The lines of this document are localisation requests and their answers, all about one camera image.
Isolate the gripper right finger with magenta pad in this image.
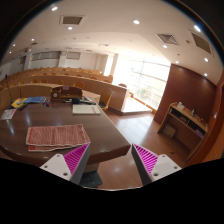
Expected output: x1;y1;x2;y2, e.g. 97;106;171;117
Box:
131;144;181;185

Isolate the cardboard box in cabinet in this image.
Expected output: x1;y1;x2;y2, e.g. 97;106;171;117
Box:
163;124;176;138

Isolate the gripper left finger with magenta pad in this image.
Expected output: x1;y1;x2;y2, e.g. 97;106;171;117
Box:
41;143;90;184

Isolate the wooden shelf cabinet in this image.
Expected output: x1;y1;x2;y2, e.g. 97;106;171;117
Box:
158;102;208;152

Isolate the red striped towel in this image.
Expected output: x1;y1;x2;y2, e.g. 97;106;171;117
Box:
26;124;90;152

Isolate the yellow booklet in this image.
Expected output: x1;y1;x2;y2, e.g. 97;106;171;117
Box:
11;98;26;109

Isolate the wooden desk organizer box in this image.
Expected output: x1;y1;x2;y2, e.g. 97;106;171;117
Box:
51;86;83;100

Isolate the long curved wooden desk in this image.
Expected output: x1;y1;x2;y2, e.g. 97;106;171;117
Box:
0;73;129;113

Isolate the wooden chair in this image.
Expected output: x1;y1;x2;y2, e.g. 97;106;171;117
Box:
99;88;112;111

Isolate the black microphone stand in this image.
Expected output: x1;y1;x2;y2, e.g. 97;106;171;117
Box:
5;74;13;106

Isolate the dark table pedestal base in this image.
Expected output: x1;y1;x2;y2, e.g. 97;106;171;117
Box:
80;171;102;188

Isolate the white paper with red print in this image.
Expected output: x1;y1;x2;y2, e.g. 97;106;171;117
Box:
1;109;16;120

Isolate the blue booklet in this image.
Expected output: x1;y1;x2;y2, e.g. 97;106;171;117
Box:
24;96;46;103

